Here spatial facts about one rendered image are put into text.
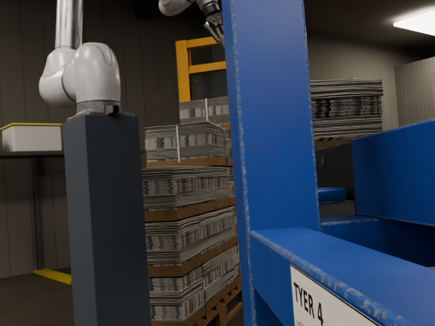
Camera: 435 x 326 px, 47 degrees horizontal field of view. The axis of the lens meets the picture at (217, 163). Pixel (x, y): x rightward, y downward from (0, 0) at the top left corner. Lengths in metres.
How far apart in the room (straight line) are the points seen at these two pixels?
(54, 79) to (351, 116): 1.07
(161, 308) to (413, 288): 1.96
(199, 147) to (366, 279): 2.41
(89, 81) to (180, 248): 0.77
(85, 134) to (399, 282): 1.53
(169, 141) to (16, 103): 2.76
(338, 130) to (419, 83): 7.68
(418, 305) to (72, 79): 1.72
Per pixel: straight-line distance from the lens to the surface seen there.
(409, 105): 9.27
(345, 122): 1.56
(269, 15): 0.56
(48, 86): 1.99
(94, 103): 1.79
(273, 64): 0.54
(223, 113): 3.24
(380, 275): 0.27
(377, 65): 9.08
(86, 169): 1.72
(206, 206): 2.47
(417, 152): 0.49
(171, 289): 2.14
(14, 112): 5.21
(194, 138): 2.66
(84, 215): 1.75
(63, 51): 2.01
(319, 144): 1.53
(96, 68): 1.81
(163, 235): 2.11
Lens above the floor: 0.75
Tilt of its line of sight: 2 degrees up
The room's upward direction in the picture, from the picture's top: 4 degrees counter-clockwise
